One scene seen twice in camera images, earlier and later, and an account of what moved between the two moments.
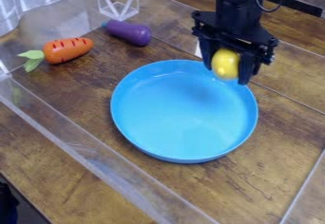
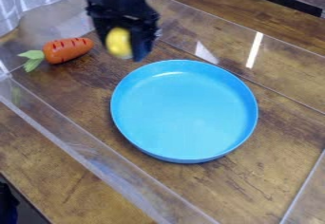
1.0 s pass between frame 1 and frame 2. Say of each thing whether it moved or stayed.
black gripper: moved
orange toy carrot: stayed
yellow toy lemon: moved
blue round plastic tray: stayed
